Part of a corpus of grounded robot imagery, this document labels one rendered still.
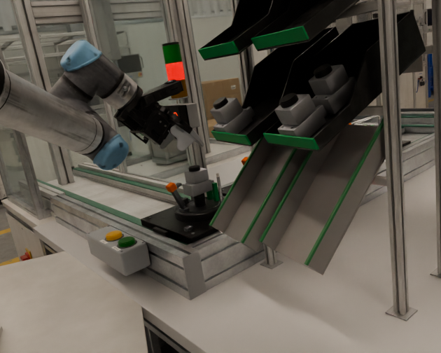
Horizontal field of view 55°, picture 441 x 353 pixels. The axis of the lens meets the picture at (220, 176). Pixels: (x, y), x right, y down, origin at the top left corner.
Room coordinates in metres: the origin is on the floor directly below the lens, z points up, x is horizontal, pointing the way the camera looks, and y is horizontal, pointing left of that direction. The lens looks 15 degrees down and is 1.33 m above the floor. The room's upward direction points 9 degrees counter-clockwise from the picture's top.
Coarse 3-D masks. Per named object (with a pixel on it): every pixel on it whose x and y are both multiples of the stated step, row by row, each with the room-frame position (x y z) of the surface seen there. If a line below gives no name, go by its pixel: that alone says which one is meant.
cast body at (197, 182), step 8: (192, 168) 1.04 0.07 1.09; (200, 168) 1.07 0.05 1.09; (192, 176) 1.03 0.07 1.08; (200, 176) 1.04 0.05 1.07; (208, 176) 1.05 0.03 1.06; (184, 184) 1.05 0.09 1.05; (192, 184) 1.03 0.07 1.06; (200, 184) 1.04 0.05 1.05; (208, 184) 1.05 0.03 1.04; (184, 192) 1.05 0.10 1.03; (192, 192) 1.02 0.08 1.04; (200, 192) 1.03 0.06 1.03
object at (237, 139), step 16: (336, 32) 0.84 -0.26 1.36; (288, 48) 0.95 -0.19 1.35; (304, 48) 0.94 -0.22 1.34; (320, 48) 0.82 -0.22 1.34; (256, 64) 0.91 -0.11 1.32; (272, 64) 0.92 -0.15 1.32; (288, 64) 0.94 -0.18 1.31; (304, 64) 0.80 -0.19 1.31; (256, 80) 0.90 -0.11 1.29; (272, 80) 0.92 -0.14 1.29; (288, 80) 0.78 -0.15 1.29; (256, 96) 0.90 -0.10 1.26; (272, 96) 0.90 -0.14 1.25; (256, 112) 0.87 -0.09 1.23; (272, 112) 0.76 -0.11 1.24; (256, 128) 0.75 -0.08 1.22; (240, 144) 0.77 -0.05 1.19
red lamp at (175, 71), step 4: (168, 64) 1.26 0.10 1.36; (172, 64) 1.25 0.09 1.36; (176, 64) 1.26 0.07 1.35; (180, 64) 1.26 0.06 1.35; (168, 68) 1.26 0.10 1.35; (172, 68) 1.25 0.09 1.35; (176, 68) 1.26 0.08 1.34; (180, 68) 1.26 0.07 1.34; (168, 72) 1.26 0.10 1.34; (172, 72) 1.25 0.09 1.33; (176, 72) 1.25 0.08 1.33; (180, 72) 1.26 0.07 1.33; (168, 76) 1.27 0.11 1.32; (172, 76) 1.26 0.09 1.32; (176, 76) 1.25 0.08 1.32; (180, 76) 1.26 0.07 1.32; (184, 76) 1.27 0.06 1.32; (168, 80) 1.27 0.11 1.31; (176, 80) 1.25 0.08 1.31
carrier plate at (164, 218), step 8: (152, 216) 1.08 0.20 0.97; (160, 216) 1.07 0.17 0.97; (168, 216) 1.06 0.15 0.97; (144, 224) 1.06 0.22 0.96; (152, 224) 1.03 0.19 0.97; (160, 224) 1.01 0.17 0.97; (168, 224) 1.00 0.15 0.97; (176, 224) 0.99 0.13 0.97; (184, 224) 0.98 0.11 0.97; (192, 224) 0.98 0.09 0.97; (200, 224) 0.97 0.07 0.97; (208, 224) 0.96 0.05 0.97; (168, 232) 0.97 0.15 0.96; (176, 232) 0.94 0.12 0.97; (184, 232) 0.93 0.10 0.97; (192, 232) 0.92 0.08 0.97; (200, 232) 0.92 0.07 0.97; (208, 232) 0.92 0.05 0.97; (184, 240) 0.91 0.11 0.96; (192, 240) 0.89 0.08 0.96
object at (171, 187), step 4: (168, 184) 1.01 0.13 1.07; (172, 184) 1.00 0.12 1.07; (176, 184) 1.02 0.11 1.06; (180, 184) 1.02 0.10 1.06; (168, 188) 1.00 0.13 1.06; (172, 188) 1.00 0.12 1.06; (176, 188) 1.01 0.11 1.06; (172, 192) 1.00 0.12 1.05; (176, 192) 1.01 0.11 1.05; (176, 196) 1.01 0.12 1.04; (180, 196) 1.01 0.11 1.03; (176, 200) 1.02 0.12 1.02; (180, 200) 1.01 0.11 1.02; (180, 204) 1.01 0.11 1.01; (184, 204) 1.02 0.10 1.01; (184, 208) 1.02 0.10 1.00
